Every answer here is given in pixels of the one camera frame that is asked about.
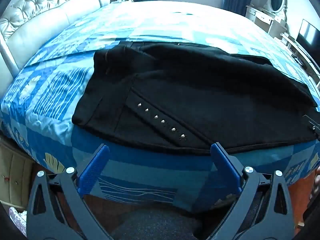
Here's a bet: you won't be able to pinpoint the black pants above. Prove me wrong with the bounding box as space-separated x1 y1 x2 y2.
72 42 319 155

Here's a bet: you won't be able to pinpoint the white oval vanity mirror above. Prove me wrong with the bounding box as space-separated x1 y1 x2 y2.
264 0 287 14

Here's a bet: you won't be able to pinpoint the white tv shelf unit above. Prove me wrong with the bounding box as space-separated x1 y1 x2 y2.
281 33 319 90

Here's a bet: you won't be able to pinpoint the black flat television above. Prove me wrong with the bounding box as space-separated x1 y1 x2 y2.
296 19 320 66

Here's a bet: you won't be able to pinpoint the blue patterned bedspread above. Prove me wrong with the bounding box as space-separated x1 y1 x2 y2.
1 0 319 211

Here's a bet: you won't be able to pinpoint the white dressing table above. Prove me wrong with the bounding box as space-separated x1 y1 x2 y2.
245 5 287 39

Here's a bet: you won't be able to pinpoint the beige bedside cabinet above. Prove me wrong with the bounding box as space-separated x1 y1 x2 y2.
1 137 34 210

